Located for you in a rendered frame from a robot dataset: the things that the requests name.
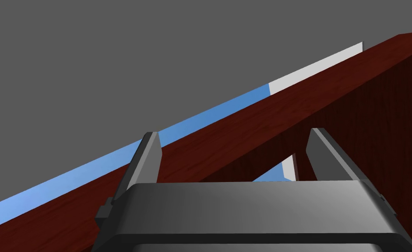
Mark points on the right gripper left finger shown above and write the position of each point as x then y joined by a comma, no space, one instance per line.
146,164

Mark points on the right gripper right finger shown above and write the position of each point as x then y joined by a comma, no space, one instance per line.
326,159

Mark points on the dark red wooden table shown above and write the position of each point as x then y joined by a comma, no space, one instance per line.
247,133

